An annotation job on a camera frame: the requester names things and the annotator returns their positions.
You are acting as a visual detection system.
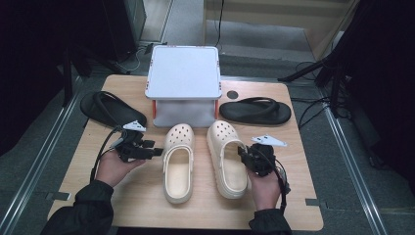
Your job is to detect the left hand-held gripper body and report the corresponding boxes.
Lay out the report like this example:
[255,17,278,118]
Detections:
[114,119,147,163]

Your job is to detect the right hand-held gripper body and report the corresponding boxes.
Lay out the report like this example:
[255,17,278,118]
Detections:
[244,133,288,178]

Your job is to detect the cream perforated clog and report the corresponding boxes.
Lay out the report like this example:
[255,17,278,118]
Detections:
[161,122,196,206]
[206,119,253,201]

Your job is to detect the black flip-flop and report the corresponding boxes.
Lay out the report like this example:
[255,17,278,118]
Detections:
[79,90,148,129]
[218,96,293,126]

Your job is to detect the white shoe rack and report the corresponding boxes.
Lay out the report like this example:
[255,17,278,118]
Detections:
[144,44,223,129]

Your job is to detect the person's left hand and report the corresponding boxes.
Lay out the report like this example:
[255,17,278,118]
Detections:
[94,150,146,188]

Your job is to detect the person's right hand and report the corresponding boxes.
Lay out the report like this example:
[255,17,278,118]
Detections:
[247,168,282,212]

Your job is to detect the grey tape strip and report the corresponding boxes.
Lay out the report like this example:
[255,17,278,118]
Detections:
[45,191,71,202]
[304,198,328,209]

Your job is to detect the black tripod stand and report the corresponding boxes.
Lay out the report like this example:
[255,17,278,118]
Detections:
[277,48,353,118]

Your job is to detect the black cabinet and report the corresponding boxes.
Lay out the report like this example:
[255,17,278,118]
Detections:
[104,0,147,63]

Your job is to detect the black curtain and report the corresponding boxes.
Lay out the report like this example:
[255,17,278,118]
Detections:
[329,0,415,187]
[0,0,109,158]

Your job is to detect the wooden platform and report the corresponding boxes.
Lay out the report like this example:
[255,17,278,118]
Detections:
[204,0,360,62]

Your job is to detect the left hand-held gripper cable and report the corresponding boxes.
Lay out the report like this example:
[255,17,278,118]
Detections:
[89,125,126,184]

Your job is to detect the hand-held gripper cable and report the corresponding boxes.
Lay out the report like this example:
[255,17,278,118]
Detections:
[260,146,292,213]
[89,125,126,184]

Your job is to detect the right hand-held gripper cable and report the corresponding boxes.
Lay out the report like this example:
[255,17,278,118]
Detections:
[260,146,292,213]

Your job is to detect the black floor cables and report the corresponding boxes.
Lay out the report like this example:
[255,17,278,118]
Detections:
[290,60,332,130]

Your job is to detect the white floor cable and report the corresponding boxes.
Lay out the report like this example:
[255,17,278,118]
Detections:
[116,48,146,74]

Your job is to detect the metal floor rail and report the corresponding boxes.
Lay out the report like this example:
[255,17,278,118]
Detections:
[0,76,84,235]
[317,89,390,235]

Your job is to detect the hanging black cable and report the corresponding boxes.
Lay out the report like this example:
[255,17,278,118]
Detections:
[213,0,226,48]

